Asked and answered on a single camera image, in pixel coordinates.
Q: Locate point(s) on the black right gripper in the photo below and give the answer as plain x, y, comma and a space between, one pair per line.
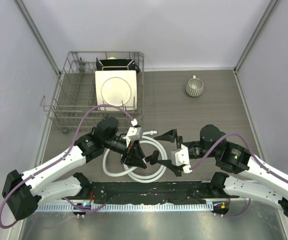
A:
179, 145

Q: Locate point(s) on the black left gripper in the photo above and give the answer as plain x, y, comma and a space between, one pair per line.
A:
129, 152

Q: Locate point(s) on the black elbow hose fitting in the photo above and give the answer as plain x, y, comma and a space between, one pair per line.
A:
153, 158

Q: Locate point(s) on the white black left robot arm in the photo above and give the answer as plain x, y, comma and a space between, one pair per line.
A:
24, 192

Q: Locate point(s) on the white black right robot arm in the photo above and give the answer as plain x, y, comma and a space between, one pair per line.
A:
243, 173

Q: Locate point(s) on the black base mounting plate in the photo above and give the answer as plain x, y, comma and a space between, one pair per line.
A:
159, 192

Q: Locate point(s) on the grey ribbed ceramic mug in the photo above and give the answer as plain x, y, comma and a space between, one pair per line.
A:
194, 87

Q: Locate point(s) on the white square plate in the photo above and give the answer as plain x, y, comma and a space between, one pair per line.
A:
117, 88

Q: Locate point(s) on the black square dish in rack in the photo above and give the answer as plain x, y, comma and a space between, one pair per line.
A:
117, 64

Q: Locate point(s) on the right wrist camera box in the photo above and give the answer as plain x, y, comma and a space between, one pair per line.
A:
180, 158

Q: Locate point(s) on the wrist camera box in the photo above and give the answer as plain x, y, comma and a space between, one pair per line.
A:
134, 133
180, 158

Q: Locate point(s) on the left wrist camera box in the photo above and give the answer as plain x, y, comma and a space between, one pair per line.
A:
134, 133

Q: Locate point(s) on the white slotted cable duct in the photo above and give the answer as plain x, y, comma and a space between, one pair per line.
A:
66, 207

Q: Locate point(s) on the grey wire dish rack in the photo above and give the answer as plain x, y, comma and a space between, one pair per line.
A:
74, 101

